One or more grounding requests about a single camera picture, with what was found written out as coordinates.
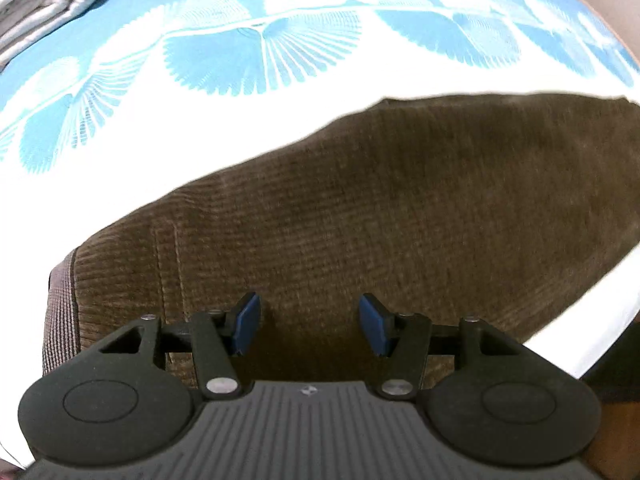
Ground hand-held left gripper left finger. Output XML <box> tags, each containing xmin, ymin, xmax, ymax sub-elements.
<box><xmin>91</xmin><ymin>292</ymin><xmax>263</xmax><ymax>402</ymax></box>

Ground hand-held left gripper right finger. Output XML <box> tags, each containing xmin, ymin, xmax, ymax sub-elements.
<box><xmin>358</xmin><ymin>293</ymin><xmax>522</xmax><ymax>402</ymax></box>

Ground dark brown corduroy pants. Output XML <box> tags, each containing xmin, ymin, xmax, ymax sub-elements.
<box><xmin>42</xmin><ymin>91</ymin><xmax>640</xmax><ymax>392</ymax></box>

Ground blue white printed bedsheet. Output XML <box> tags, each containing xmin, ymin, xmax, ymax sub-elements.
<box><xmin>0</xmin><ymin>0</ymin><xmax>640</xmax><ymax>466</ymax></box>

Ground white folded fleece blanket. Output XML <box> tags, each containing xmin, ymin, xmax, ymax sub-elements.
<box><xmin>0</xmin><ymin>0</ymin><xmax>122</xmax><ymax>70</ymax></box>

